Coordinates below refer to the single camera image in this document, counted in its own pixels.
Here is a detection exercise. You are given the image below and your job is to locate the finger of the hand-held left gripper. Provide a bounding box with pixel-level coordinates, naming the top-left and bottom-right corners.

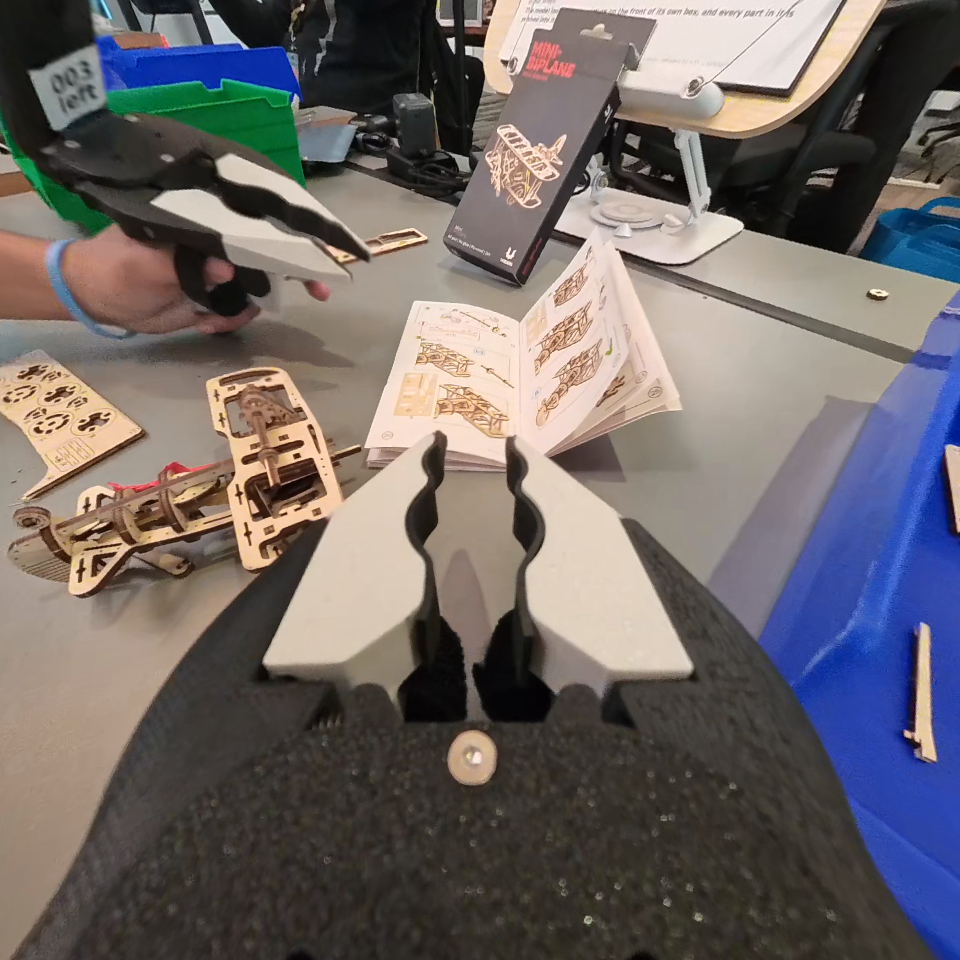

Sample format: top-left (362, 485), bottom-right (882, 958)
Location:
top-left (213, 152), bottom-right (374, 262)
top-left (148, 186), bottom-right (355, 283)

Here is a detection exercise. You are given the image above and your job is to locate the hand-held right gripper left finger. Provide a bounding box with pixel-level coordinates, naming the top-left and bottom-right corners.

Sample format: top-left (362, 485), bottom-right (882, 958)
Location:
top-left (262, 431), bottom-right (450, 714)

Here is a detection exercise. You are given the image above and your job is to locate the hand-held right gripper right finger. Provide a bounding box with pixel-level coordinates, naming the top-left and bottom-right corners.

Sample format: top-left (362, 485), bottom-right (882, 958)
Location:
top-left (505, 435), bottom-right (696, 700)

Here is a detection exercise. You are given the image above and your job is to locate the wooden biplane model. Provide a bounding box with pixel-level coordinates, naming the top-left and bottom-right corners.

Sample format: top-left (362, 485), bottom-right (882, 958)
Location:
top-left (6, 366), bottom-right (363, 599)

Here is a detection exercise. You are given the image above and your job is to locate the person's left forearm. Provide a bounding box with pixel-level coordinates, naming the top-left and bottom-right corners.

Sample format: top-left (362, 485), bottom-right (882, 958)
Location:
top-left (0, 228), bottom-right (72, 324)

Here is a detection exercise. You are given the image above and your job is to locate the grey desk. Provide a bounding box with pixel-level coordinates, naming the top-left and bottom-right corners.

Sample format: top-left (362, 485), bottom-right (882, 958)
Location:
top-left (0, 146), bottom-right (960, 849)

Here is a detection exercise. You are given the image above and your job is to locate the person's left hand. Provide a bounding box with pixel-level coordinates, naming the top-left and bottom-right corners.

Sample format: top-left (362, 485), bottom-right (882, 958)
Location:
top-left (60, 225), bottom-right (333, 336)

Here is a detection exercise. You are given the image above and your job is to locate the grey pouch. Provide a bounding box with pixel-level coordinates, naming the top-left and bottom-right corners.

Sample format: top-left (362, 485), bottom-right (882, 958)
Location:
top-left (300, 122), bottom-right (360, 165)

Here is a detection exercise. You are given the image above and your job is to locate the green plastic bin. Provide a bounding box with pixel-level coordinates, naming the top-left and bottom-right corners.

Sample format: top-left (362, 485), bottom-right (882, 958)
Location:
top-left (0, 78), bottom-right (307, 235)

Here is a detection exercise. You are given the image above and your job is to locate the small blue plastic bin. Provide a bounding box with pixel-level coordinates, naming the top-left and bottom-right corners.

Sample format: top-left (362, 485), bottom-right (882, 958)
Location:
top-left (96, 33), bottom-right (303, 102)

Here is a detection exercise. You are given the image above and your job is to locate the blue wristband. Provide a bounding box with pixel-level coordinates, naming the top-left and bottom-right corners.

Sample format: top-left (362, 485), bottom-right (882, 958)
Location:
top-left (43, 238), bottom-right (140, 340)

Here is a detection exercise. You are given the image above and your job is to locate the black power adapter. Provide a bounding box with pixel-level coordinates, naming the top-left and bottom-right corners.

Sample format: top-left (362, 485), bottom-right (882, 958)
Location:
top-left (392, 92), bottom-right (438, 160)

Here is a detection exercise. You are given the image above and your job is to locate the black model kit box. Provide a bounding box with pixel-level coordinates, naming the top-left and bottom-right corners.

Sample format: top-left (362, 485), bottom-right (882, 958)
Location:
top-left (450, 9), bottom-right (658, 288)

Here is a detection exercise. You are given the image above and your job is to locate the open instruction booklet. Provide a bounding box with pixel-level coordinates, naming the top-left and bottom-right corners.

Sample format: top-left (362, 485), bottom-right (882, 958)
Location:
top-left (365, 227), bottom-right (685, 475)

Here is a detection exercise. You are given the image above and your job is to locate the large blue plastic bin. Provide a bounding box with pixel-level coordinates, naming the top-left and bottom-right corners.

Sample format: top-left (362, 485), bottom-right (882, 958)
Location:
top-left (757, 288), bottom-right (960, 960)

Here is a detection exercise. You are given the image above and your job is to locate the wooden parts sheet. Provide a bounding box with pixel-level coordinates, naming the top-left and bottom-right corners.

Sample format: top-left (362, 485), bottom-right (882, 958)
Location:
top-left (0, 349), bottom-right (146, 502)

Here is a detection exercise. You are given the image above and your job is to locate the long wooden strip part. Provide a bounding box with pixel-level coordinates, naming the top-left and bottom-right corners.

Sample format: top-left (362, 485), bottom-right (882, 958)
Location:
top-left (902, 622), bottom-right (940, 765)

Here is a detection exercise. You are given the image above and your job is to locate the blue bag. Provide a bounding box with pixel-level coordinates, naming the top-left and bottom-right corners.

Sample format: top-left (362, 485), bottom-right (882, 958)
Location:
top-left (861, 196), bottom-right (960, 285)

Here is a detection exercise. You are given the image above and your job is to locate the black office chair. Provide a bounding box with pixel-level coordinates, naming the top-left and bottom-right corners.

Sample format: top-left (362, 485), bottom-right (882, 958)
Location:
top-left (720, 0), bottom-right (960, 255)

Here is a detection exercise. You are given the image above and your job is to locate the white printed sheet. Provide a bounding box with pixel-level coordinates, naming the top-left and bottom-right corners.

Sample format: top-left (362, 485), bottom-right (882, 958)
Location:
top-left (498, 0), bottom-right (850, 97)

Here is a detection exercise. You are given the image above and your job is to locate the wooden document stand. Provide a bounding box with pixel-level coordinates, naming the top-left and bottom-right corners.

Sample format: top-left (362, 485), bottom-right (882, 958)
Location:
top-left (483, 0), bottom-right (890, 265)

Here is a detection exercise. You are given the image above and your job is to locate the small wooden frame part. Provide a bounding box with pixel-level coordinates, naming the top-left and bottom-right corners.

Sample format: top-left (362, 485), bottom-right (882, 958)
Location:
top-left (328, 226), bottom-right (430, 265)

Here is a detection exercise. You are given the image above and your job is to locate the black cable bundle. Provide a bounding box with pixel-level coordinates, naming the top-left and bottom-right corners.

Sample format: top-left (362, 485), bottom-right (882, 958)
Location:
top-left (352, 112), bottom-right (477, 202)

